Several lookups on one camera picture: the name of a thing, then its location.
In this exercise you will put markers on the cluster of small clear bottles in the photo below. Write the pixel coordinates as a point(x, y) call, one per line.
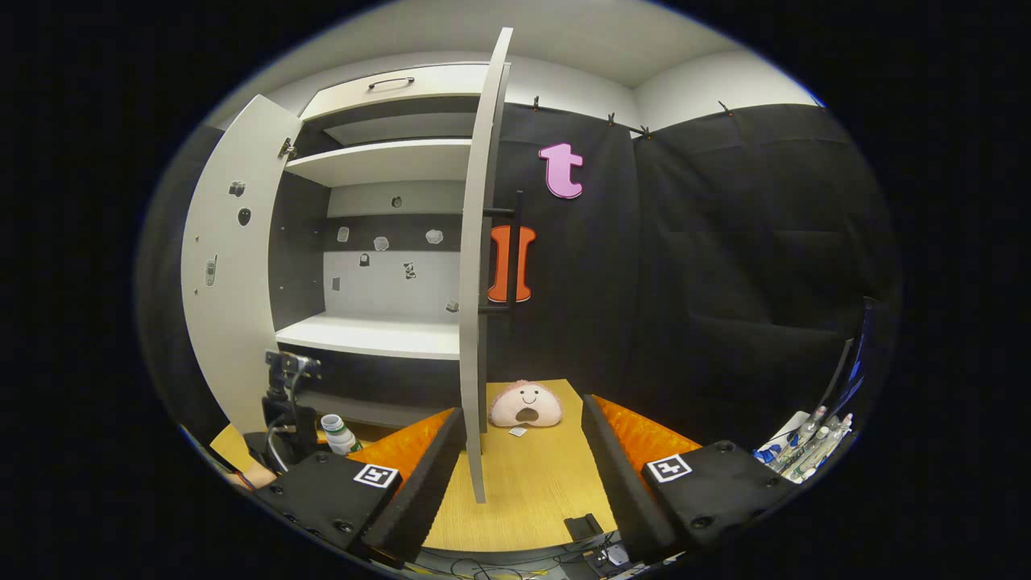
point(817, 451)

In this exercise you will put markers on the black backdrop cloth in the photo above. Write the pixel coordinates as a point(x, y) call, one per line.
point(725, 282)

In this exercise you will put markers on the white cabinet door with hinges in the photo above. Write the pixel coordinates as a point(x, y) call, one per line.
point(233, 322)

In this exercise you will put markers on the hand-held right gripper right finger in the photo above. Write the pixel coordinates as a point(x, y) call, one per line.
point(616, 491)

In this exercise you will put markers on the pink plush toy with face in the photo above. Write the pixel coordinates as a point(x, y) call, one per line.
point(523, 407)

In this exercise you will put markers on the small black box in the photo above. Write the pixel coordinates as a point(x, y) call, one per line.
point(583, 528)

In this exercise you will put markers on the white medicine bottle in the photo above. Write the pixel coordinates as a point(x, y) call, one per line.
point(338, 439)

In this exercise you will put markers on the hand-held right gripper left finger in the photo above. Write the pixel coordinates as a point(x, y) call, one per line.
point(419, 499)

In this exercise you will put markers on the white and grey cabinet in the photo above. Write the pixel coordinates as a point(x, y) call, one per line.
point(370, 334)

